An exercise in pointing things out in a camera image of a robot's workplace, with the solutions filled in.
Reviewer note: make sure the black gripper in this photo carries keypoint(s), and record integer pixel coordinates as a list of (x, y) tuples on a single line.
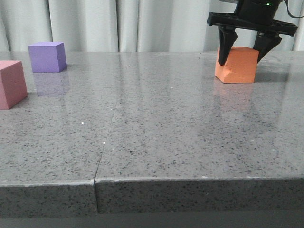
[(255, 15)]

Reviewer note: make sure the orange foam cube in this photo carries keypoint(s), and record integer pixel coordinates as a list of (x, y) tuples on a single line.
[(240, 66)]

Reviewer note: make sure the white curtain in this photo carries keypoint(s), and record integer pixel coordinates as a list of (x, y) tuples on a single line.
[(111, 25)]

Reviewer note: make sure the purple foam cube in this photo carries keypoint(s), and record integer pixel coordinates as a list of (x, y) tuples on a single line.
[(47, 57)]

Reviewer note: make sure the pink foam cube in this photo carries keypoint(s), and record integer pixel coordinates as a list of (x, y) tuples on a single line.
[(12, 84)]

